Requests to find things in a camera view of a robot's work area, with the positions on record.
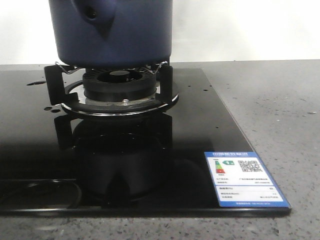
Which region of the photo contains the black gas burner head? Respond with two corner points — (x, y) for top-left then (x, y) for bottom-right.
(82, 69), (156, 102)

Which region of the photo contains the black pot support grate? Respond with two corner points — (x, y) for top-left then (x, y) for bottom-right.
(44, 61), (179, 118)

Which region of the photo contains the dark blue cooking pot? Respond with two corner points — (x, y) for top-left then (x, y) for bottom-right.
(49, 0), (173, 69)

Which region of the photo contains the black glass gas cooktop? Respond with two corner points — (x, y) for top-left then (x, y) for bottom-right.
(0, 69), (291, 217)

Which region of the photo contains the blue energy label sticker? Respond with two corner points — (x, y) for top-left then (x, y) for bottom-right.
(204, 151), (291, 209)

